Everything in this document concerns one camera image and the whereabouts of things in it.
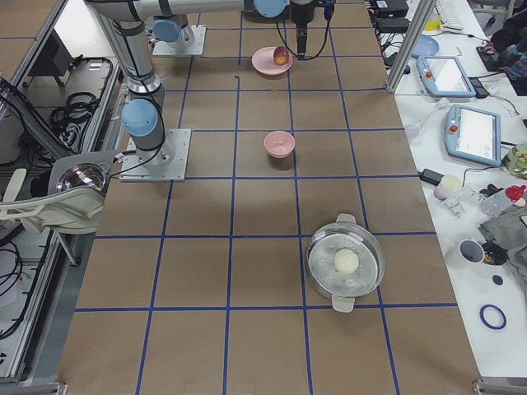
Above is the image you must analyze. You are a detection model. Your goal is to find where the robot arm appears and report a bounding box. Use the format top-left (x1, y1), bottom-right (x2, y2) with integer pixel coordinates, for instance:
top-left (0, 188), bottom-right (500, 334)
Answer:
top-left (97, 14), bottom-right (175, 174)
top-left (88, 0), bottom-right (324, 60)

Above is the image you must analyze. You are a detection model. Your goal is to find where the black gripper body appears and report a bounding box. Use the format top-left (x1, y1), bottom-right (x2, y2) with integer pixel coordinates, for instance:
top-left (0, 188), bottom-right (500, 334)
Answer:
top-left (289, 0), bottom-right (316, 39)

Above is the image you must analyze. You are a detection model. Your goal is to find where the white steamed bun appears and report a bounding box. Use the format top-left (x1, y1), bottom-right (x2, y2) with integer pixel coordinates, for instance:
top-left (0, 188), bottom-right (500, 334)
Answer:
top-left (333, 249), bottom-right (359, 274)

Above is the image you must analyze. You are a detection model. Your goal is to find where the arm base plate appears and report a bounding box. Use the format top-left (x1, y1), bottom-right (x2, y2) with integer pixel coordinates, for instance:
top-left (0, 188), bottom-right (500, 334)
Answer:
top-left (152, 20), bottom-right (207, 58)
top-left (117, 128), bottom-right (191, 182)

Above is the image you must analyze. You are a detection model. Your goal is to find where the pink plate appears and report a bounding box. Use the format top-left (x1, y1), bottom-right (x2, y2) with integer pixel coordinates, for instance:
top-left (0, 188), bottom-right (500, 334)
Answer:
top-left (251, 47), bottom-right (293, 76)

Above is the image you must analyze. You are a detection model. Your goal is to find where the pink bowl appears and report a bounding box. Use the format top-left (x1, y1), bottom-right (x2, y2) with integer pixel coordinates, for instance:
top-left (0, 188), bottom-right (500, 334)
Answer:
top-left (263, 131), bottom-right (296, 159)

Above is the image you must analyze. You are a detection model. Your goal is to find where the blue plate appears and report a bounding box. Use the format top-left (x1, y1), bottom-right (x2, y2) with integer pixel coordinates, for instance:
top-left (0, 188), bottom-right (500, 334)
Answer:
top-left (411, 35), bottom-right (440, 58)

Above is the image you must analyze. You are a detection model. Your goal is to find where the aluminium frame post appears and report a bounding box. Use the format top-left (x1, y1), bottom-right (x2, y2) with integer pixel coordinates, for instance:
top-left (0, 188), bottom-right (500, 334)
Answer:
top-left (385, 0), bottom-right (436, 94)

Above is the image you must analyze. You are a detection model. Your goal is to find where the red apple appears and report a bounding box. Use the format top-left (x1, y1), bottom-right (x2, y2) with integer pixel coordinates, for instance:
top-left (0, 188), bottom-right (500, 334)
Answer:
top-left (273, 46), bottom-right (290, 66)

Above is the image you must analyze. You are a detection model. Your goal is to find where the blue teach pendant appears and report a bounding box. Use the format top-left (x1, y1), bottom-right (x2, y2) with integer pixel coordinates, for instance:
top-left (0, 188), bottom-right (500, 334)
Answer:
top-left (416, 56), bottom-right (476, 98)
top-left (444, 105), bottom-right (501, 167)

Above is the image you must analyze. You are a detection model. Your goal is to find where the blue ring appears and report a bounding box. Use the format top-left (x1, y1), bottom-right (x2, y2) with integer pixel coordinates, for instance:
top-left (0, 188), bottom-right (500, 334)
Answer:
top-left (478, 303), bottom-right (506, 330)

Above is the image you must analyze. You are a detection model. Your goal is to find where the black power adapter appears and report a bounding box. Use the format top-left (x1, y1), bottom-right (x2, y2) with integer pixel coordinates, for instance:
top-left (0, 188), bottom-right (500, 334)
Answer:
top-left (417, 169), bottom-right (444, 186)

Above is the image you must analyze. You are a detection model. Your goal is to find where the white mug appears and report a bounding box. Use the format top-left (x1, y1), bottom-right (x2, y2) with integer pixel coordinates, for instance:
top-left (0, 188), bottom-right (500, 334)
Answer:
top-left (445, 239), bottom-right (485, 270)

